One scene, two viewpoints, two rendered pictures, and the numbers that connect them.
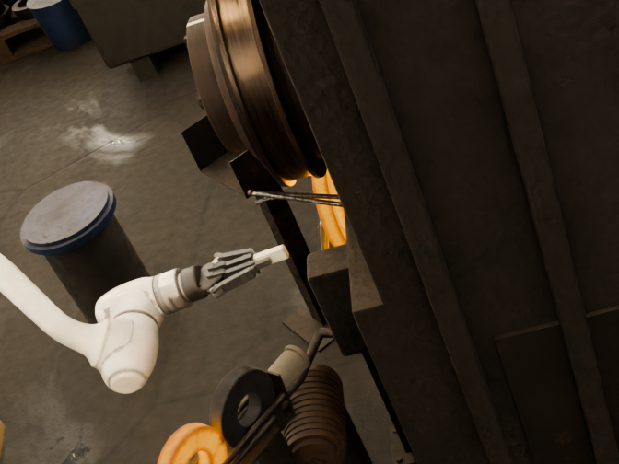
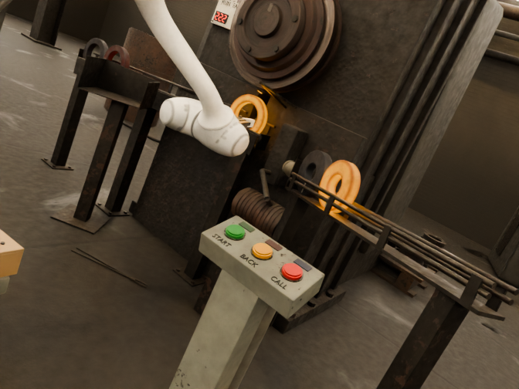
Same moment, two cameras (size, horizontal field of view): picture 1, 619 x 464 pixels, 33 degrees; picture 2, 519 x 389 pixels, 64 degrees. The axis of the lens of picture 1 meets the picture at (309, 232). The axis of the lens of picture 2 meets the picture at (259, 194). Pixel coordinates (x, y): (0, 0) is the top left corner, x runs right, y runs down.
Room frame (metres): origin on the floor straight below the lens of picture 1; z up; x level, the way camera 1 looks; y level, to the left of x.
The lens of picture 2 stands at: (1.17, 1.58, 0.90)
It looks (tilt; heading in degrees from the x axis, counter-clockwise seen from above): 14 degrees down; 286
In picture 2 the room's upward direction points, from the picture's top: 24 degrees clockwise
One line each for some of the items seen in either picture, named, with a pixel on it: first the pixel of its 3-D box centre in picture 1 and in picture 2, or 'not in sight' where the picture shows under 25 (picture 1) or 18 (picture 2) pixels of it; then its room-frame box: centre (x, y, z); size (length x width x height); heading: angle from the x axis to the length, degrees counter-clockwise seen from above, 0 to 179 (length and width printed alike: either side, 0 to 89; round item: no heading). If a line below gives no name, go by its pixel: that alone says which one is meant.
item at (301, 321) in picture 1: (282, 226); (100, 147); (2.36, 0.07, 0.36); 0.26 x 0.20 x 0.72; 21
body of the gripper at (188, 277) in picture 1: (204, 279); not in sight; (1.78, 0.25, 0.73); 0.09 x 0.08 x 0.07; 76
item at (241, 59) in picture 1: (269, 67); (281, 31); (1.82, -0.06, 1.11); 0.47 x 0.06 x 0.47; 166
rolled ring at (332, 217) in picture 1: (332, 205); (247, 116); (1.82, -0.07, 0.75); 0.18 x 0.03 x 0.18; 166
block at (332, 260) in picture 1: (348, 300); (284, 155); (1.59, -0.02, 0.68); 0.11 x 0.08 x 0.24; 76
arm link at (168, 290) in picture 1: (175, 290); not in sight; (1.80, 0.32, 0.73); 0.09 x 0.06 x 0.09; 166
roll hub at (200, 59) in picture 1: (223, 82); (269, 21); (1.84, 0.04, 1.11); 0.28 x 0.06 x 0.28; 166
